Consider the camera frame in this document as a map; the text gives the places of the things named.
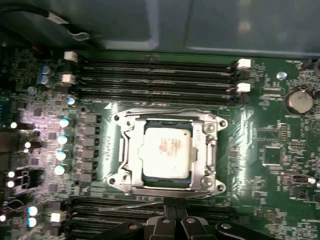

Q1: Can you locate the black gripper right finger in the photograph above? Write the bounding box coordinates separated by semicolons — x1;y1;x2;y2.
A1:
175;198;265;240

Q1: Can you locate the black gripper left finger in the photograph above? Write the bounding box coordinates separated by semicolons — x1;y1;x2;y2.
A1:
93;198;178;240

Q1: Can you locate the metal locking lever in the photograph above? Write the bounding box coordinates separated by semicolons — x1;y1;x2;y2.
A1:
97;201;165;212
123;107;218;121

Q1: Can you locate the silver green CPU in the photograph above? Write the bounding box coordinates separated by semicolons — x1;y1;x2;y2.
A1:
138;119;199;188

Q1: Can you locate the metal socket cover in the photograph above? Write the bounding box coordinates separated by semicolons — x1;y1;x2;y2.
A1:
119;112;219;192

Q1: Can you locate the RAM slot with black clips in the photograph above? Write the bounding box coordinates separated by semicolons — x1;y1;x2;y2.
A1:
74;65;251;82
68;196;236;210
74;86;251;106
62;221;151;239

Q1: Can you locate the CPU socket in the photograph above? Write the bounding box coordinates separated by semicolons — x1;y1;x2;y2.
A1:
105;107;229;199

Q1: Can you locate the RAM slot with white clips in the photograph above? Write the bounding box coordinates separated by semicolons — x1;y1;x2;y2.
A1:
49;209;236;224
63;51;252;73
61;73;252;95

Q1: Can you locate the green motherboard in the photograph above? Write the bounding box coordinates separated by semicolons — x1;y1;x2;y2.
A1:
0;47;320;240

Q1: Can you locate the coin battery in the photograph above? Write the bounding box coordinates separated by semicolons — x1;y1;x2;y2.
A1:
284;85;315;116

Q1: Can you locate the black grey PC case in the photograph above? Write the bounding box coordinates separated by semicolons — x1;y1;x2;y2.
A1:
0;0;320;61

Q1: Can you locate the black wire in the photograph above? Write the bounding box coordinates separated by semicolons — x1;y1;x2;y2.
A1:
0;0;91;42

